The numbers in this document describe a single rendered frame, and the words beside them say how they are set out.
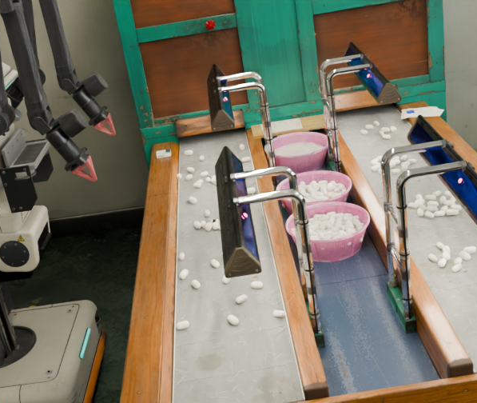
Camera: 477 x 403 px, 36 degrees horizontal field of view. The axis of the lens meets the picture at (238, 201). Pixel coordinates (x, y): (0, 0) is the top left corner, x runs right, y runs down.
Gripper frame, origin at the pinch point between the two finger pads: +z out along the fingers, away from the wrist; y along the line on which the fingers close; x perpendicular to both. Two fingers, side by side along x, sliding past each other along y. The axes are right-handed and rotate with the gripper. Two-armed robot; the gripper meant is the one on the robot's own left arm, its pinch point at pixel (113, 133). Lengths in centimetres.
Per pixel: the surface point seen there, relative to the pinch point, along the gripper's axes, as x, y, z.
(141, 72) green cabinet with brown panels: -11, 50, -4
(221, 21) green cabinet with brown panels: -51, 51, -1
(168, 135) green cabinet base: -3, 50, 25
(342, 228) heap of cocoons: -54, -51, 58
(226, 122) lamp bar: -41, -27, 14
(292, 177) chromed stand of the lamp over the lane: -57, -87, 20
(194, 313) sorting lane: -13, -88, 36
